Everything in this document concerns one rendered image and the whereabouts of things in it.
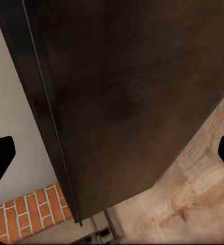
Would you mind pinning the cabinet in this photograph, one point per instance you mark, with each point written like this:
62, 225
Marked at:
116, 87

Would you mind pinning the wood fireplace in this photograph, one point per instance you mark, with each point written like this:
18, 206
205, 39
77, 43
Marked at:
104, 228

